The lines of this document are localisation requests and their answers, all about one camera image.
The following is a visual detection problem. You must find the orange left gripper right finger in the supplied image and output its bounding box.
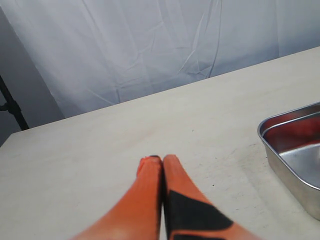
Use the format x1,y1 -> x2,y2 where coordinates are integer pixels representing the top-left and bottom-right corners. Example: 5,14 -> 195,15
163,154 -> 253,240

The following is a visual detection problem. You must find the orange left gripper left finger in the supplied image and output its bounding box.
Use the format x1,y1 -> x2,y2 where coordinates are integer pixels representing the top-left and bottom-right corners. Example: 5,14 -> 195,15
72,155 -> 163,240

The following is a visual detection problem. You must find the stainless steel lunchbox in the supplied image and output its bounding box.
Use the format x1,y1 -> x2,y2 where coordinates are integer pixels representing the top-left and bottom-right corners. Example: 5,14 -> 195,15
257,102 -> 320,220

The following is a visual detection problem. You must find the black stand pole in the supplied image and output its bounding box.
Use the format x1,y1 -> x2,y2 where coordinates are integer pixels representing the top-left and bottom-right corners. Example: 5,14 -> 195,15
0,77 -> 29,131

